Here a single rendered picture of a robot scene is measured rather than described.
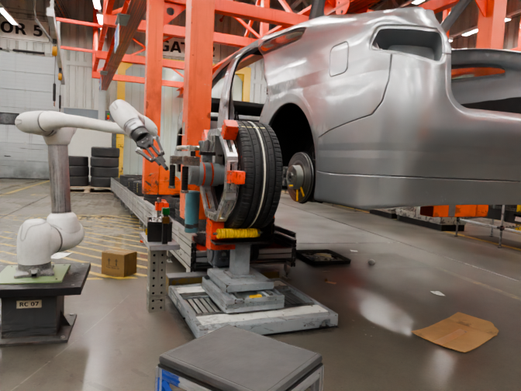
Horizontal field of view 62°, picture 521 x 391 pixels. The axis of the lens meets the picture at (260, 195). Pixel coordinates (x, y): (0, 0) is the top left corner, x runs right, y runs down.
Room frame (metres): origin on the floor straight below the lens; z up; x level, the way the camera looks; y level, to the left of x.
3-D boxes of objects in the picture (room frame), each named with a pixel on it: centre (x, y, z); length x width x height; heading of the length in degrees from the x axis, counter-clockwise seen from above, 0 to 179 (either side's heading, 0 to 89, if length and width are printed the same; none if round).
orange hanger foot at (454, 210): (3.98, -1.74, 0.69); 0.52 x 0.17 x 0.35; 113
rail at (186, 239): (4.21, 0.93, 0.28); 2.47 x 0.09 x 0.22; 23
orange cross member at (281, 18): (5.35, -0.03, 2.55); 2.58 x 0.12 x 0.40; 113
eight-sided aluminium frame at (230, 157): (2.61, 0.27, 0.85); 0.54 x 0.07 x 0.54; 23
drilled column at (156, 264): (2.62, 0.62, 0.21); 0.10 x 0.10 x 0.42; 23
